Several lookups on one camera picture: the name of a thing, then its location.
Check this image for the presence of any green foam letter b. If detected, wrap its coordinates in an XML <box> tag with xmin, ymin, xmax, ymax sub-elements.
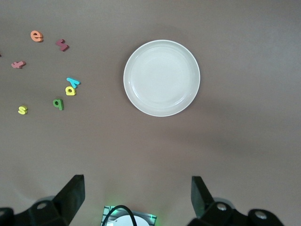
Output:
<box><xmin>52</xmin><ymin>98</ymin><xmax>64</xmax><ymax>111</ymax></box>

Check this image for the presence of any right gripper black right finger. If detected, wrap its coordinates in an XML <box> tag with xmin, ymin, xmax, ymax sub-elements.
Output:
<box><xmin>188</xmin><ymin>175</ymin><xmax>290</xmax><ymax>226</ymax></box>

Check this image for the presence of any teal foam letter y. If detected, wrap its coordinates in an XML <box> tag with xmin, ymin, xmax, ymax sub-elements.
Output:
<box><xmin>66</xmin><ymin>77</ymin><xmax>81</xmax><ymax>89</ymax></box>

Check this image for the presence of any brown table cover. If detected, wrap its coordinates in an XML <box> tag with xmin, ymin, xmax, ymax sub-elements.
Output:
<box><xmin>0</xmin><ymin>0</ymin><xmax>301</xmax><ymax>226</ymax></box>

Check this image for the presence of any beige brown plate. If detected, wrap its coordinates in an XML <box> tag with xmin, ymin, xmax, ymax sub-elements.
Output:
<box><xmin>123</xmin><ymin>39</ymin><xmax>201</xmax><ymax>118</ymax></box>

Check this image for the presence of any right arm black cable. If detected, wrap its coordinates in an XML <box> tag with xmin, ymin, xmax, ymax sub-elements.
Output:
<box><xmin>104</xmin><ymin>205</ymin><xmax>139</xmax><ymax>226</ymax></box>

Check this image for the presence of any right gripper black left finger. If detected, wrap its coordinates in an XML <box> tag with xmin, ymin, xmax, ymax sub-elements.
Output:
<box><xmin>0</xmin><ymin>174</ymin><xmax>85</xmax><ymax>226</ymax></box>

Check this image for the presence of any dark red foam letter s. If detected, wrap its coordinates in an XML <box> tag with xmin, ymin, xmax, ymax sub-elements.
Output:
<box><xmin>55</xmin><ymin>39</ymin><xmax>70</xmax><ymax>52</ymax></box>

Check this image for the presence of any orange foam letter e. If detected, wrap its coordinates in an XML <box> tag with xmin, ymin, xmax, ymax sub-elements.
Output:
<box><xmin>30</xmin><ymin>30</ymin><xmax>44</xmax><ymax>42</ymax></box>

